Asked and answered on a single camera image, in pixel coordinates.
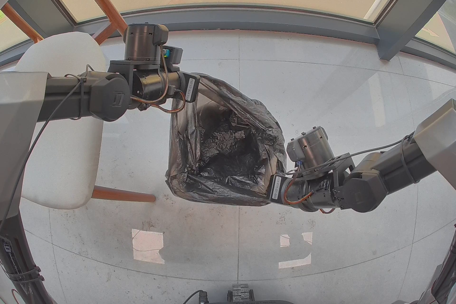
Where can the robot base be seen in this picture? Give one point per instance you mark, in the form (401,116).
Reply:
(241,293)

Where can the black plastic bag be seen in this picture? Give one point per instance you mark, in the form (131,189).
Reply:
(228,149)

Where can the white chair wooden legs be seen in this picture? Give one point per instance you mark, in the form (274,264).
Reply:
(64,138)

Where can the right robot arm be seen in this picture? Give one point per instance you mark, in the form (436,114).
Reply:
(374,178)

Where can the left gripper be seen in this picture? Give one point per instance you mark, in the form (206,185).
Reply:
(156,85)

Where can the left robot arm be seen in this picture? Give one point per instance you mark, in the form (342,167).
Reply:
(103,99)

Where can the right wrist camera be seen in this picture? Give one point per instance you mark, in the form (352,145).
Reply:
(294,151)

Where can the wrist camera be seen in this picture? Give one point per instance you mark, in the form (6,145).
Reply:
(174,54)
(294,151)

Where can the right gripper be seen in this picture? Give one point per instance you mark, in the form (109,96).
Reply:
(295,194)

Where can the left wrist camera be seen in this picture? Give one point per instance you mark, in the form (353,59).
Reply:
(174,54)

